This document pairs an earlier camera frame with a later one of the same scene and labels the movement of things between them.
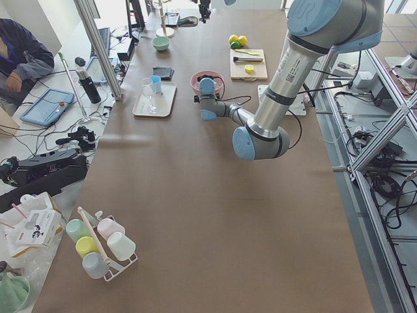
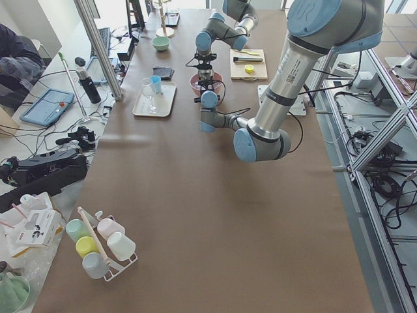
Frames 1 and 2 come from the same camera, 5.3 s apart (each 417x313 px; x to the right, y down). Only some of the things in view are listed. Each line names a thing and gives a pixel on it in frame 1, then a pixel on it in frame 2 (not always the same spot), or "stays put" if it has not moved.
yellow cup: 86,244 stays put
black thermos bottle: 87,81 stays put
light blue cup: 156,83 stays put
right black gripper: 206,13 to 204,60
